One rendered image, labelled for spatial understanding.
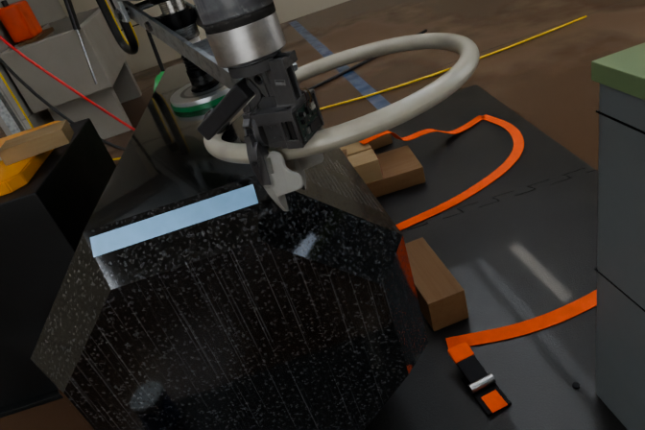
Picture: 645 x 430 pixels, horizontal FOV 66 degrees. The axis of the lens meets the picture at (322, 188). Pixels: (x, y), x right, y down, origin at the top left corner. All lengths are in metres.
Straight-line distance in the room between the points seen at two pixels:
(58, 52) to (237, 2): 3.60
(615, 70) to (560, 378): 0.88
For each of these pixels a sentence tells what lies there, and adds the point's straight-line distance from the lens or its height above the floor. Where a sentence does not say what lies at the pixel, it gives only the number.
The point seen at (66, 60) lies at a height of 0.68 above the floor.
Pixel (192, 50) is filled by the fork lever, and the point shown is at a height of 1.00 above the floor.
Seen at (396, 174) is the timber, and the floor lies 0.10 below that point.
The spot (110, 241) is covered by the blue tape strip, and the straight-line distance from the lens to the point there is 0.99.
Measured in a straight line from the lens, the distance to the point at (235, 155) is 0.74.
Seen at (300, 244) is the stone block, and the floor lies 0.70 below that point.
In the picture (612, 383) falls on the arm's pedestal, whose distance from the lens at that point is 1.39.
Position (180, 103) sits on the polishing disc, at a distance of 1.41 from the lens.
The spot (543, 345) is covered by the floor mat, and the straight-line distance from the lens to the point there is 1.59.
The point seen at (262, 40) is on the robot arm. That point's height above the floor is 1.10.
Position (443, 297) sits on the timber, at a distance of 1.56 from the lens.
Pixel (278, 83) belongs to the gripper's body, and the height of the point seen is 1.05.
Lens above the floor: 1.24
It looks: 30 degrees down
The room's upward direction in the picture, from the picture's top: 18 degrees counter-clockwise
